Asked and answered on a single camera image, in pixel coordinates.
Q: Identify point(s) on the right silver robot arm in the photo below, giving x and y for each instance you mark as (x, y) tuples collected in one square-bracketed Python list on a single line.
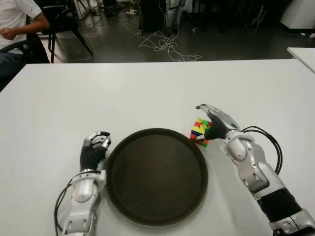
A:
[(251, 159)]

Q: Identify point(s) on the black chair with slanted legs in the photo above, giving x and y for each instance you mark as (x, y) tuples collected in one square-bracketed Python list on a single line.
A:
[(64, 22)]

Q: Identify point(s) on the white neighbouring table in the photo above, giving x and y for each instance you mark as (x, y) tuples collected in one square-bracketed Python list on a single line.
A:
[(304, 57)]

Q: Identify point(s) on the white power strip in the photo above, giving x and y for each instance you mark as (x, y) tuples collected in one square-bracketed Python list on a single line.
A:
[(131, 12)]

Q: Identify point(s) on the dark brown round plate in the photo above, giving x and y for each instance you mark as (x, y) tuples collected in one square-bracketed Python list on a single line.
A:
[(157, 177)]

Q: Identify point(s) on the black cabinet on casters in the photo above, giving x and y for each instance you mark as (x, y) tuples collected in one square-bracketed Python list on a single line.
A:
[(151, 14)]

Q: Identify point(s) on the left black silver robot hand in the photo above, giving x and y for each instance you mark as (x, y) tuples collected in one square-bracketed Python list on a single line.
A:
[(90, 155)]

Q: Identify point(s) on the seated person in white shirt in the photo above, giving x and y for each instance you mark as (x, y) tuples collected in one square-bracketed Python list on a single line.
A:
[(14, 14)]

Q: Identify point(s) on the multicoloured Rubik's cube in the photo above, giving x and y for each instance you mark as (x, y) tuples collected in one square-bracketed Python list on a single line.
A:
[(198, 127)]

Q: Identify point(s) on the white cabinet with black base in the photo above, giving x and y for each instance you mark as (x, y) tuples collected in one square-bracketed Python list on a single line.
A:
[(300, 14)]

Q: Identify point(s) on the black office chair with armrest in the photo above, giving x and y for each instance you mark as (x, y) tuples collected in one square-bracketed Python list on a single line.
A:
[(37, 51)]

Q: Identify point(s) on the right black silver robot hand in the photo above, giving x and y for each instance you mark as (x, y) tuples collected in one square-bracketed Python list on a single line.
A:
[(221, 123)]

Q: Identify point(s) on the silver humanoid robot legs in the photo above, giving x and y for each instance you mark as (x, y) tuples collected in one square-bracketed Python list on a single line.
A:
[(172, 14)]

